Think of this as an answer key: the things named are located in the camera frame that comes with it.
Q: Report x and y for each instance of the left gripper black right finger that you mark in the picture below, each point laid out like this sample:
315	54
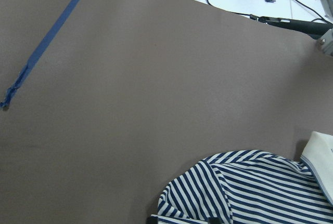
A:
214	220

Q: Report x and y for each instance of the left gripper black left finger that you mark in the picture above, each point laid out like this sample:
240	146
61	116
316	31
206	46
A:
153	220

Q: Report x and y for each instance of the blue white striped polo shirt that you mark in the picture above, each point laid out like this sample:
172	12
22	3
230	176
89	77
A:
253	186

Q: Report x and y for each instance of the black tool on table edge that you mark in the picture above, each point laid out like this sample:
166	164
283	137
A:
313	29

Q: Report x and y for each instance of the aluminium frame post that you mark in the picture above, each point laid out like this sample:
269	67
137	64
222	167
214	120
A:
325	40

